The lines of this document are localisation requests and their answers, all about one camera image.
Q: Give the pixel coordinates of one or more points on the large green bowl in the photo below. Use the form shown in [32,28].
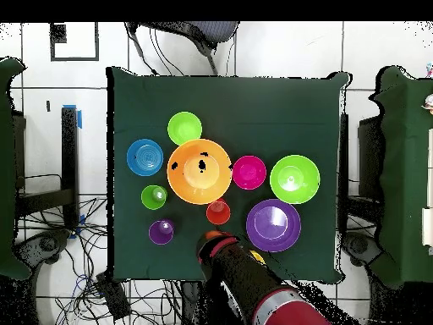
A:
[294,179]

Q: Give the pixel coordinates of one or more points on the purple bowl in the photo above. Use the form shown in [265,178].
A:
[273,225]

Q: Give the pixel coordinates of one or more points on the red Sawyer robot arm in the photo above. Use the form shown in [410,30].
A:
[243,277]

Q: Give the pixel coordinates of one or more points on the green cup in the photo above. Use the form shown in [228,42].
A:
[152,199]

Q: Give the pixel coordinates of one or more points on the small green bowl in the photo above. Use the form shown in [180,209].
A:
[184,128]

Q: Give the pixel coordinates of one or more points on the pink bowl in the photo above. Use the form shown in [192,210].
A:
[249,172]

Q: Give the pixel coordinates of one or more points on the black chair base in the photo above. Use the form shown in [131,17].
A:
[358,245]
[47,243]

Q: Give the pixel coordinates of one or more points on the dark green tablecloth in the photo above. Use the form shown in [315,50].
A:
[236,108]

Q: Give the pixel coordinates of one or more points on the grey office chair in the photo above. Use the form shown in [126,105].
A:
[216,30]

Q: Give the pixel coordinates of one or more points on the black stand frame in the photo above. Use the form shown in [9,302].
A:
[69,152]
[370,152]

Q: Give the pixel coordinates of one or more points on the dark green cloth covered table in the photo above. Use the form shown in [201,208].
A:
[6,169]
[406,169]

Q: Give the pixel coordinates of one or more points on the large orange bowl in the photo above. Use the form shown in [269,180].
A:
[199,182]

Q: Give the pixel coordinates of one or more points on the grey square floor frame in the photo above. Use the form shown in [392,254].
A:
[58,34]

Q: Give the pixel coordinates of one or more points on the blue bowl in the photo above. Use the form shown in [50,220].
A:
[145,157]

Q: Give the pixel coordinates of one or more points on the black power strip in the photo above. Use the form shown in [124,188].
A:
[113,298]

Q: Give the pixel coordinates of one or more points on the purple cup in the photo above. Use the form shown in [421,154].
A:
[161,233]

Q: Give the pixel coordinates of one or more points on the orange cup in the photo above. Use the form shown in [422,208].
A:
[218,213]

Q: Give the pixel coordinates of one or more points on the yellow cup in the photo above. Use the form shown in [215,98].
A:
[258,257]

